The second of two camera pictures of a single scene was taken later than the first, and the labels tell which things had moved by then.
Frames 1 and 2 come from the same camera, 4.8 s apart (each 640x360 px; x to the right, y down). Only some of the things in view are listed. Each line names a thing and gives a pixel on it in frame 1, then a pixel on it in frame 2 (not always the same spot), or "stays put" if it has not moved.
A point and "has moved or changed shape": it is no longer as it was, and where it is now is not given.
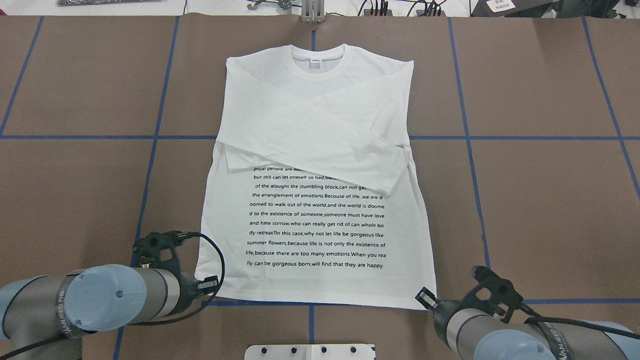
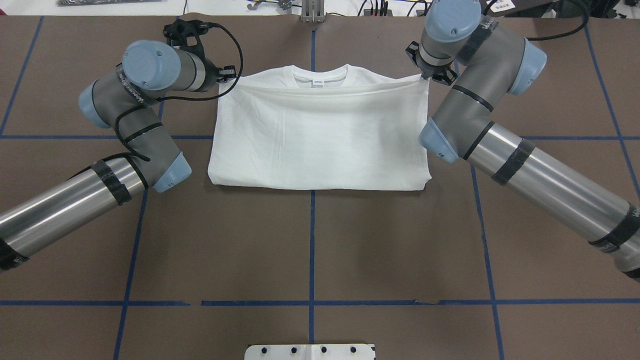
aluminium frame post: [313, 11] stays put
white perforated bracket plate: [310, 352] stays put
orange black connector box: [367, 12] stays put
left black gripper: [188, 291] -> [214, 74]
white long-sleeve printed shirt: [312, 196] has moved or changed shape
